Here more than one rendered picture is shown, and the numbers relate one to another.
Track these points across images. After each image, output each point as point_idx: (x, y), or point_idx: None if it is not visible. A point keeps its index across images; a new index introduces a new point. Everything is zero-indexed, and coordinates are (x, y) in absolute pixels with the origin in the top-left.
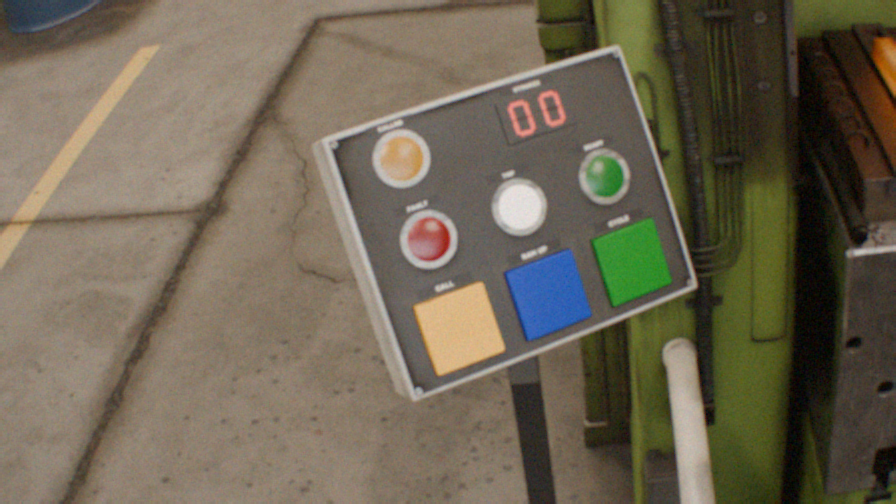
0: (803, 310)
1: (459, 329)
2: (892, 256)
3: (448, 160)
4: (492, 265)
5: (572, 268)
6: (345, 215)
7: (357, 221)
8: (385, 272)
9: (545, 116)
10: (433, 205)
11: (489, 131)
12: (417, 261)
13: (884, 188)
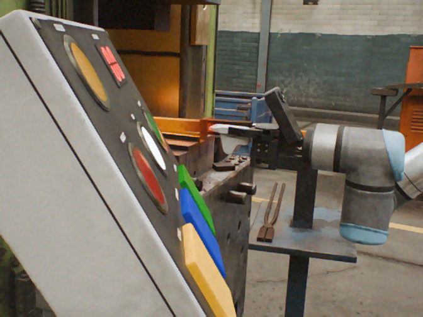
0: None
1: (215, 278)
2: (212, 195)
3: (107, 90)
4: (175, 207)
5: (195, 204)
6: (84, 145)
7: (108, 148)
8: (156, 222)
9: (117, 68)
10: (128, 138)
11: (105, 70)
12: (160, 204)
13: (185, 160)
